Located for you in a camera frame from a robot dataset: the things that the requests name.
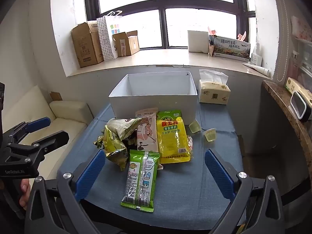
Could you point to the yellow tissue pack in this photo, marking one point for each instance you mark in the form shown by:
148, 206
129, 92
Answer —
214, 92

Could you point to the small brown cardboard box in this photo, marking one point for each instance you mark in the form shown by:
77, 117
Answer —
128, 45

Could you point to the brown stone side counter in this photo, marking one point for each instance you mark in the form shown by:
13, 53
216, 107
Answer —
277, 95

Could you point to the white framed desk clock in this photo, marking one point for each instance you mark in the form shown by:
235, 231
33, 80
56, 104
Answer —
299, 106

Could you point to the plain white box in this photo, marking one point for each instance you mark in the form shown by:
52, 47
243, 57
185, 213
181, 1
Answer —
197, 41

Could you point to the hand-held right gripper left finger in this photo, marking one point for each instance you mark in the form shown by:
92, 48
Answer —
90, 175

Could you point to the brown cardboard piece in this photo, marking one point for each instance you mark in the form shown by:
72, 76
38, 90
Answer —
56, 96

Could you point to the white plastic bottle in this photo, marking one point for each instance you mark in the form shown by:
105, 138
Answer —
256, 57

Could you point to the white cardboard box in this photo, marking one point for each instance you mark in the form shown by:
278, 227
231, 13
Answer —
151, 107

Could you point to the white dotted paper bag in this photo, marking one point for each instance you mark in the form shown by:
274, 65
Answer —
107, 39

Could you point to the cream leather sofa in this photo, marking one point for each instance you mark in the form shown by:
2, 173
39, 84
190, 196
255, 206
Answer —
65, 112

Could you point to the small gold crumpled wrapper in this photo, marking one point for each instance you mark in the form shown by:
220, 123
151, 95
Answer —
98, 141

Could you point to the green seaweed snack packet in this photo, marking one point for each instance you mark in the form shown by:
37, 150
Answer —
140, 178

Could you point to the blue tablecloth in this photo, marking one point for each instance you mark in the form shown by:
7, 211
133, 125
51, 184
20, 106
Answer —
185, 187

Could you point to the landscape printed box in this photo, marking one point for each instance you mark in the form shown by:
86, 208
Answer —
231, 48

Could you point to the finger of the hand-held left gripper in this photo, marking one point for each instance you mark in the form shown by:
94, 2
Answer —
39, 123
54, 139

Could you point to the person's left hand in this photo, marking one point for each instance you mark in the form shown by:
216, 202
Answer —
24, 190

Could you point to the black window frame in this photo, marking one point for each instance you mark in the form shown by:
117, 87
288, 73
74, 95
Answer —
162, 4

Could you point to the green jelly cup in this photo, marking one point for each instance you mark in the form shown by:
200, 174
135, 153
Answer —
195, 127
210, 135

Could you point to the white tube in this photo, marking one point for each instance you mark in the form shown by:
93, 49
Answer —
258, 69

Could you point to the crumpled beige striped snack packet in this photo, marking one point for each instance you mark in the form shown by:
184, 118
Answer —
123, 126

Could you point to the crumpled yellow green snack packet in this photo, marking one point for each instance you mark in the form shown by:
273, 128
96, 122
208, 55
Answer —
114, 148

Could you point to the beige pink snack packet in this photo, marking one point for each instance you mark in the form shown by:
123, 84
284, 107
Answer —
146, 131

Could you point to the pink printed pack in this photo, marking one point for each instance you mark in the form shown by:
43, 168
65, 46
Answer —
301, 29

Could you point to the small clear orange snack packet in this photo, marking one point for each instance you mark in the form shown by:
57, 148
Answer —
190, 146

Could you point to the clear plastic drawer unit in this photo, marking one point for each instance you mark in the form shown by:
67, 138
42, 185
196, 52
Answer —
303, 61

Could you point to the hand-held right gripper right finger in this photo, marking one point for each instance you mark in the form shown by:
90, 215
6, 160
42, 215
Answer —
218, 175

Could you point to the large brown cardboard box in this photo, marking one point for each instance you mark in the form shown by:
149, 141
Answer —
85, 46

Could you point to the cream green tissue box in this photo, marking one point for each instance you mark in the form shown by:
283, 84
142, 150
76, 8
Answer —
292, 84

